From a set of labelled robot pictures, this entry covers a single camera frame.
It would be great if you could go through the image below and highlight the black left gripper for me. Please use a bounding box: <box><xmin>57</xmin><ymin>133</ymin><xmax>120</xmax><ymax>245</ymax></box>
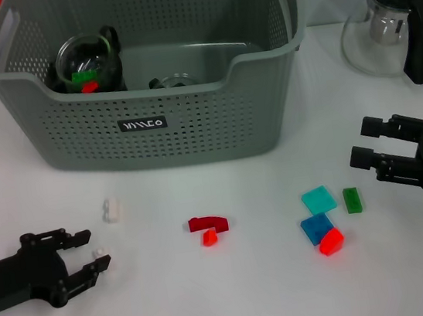
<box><xmin>0</xmin><ymin>221</ymin><xmax>118</xmax><ymax>316</ymax></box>

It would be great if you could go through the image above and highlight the white thick toy brick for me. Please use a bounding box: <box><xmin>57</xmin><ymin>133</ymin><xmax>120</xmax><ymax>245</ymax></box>
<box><xmin>99</xmin><ymin>195</ymin><xmax>126</xmax><ymax>225</ymax></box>

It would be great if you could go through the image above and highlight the green sloped toy brick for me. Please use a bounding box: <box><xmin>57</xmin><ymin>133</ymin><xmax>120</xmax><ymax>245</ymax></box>
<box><xmin>70</xmin><ymin>67</ymin><xmax>100</xmax><ymax>86</ymax></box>

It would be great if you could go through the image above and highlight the glass teacup with black sleeve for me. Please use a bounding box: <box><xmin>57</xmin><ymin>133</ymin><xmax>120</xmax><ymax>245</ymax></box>
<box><xmin>147</xmin><ymin>71</ymin><xmax>200</xmax><ymax>91</ymax></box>
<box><xmin>52</xmin><ymin>23</ymin><xmax>128</xmax><ymax>100</ymax></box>

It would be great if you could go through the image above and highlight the grey perforated storage basket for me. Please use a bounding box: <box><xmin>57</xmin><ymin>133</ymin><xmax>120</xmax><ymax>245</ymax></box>
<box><xmin>0</xmin><ymin>0</ymin><xmax>326</xmax><ymax>193</ymax></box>

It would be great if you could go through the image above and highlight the green flat toy brick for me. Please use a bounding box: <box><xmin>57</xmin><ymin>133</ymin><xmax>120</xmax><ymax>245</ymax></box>
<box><xmin>341</xmin><ymin>186</ymin><xmax>365</xmax><ymax>215</ymax></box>

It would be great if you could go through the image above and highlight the teal square plate brick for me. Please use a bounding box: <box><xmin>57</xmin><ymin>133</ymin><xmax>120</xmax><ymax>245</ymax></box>
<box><xmin>300</xmin><ymin>183</ymin><xmax>339</xmax><ymax>217</ymax></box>

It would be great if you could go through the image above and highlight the blue square plate brick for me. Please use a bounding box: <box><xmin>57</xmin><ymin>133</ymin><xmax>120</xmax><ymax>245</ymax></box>
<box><xmin>298</xmin><ymin>210</ymin><xmax>339</xmax><ymax>248</ymax></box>

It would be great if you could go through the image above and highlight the large orange-red sloped brick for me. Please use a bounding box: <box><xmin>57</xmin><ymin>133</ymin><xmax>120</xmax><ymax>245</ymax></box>
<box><xmin>316</xmin><ymin>225</ymin><xmax>348</xmax><ymax>258</ymax></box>

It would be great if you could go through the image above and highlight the dark red curved brick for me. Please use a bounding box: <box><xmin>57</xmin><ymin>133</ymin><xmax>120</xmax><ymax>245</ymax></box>
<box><xmin>187</xmin><ymin>212</ymin><xmax>230</xmax><ymax>238</ymax></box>

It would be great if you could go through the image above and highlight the small red wedge brick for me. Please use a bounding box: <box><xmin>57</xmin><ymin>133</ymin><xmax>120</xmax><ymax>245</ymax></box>
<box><xmin>200</xmin><ymin>227</ymin><xmax>220</xmax><ymax>249</ymax></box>

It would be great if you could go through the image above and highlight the black clay teapot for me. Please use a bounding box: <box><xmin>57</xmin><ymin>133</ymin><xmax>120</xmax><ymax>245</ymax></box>
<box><xmin>46</xmin><ymin>62</ymin><xmax>70</xmax><ymax>97</ymax></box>

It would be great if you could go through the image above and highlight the glass teapot with black handle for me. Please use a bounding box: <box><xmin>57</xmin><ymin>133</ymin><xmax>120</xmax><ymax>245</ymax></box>
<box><xmin>334</xmin><ymin>0</ymin><xmax>423</xmax><ymax>95</ymax></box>

